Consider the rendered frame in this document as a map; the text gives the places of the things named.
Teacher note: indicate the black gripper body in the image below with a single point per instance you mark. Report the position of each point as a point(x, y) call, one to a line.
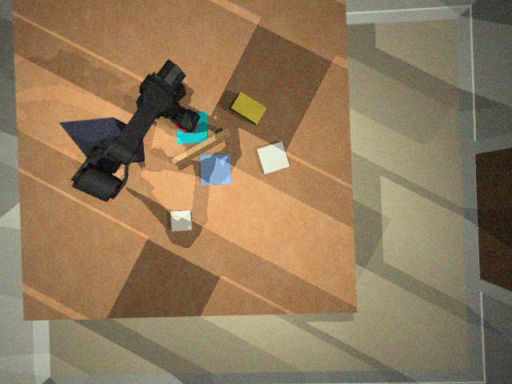
point(188, 120)

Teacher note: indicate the yellow rectangular block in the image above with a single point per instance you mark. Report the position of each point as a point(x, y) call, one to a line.
point(248, 108)

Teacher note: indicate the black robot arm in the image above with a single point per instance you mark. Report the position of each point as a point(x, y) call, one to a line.
point(159, 92)

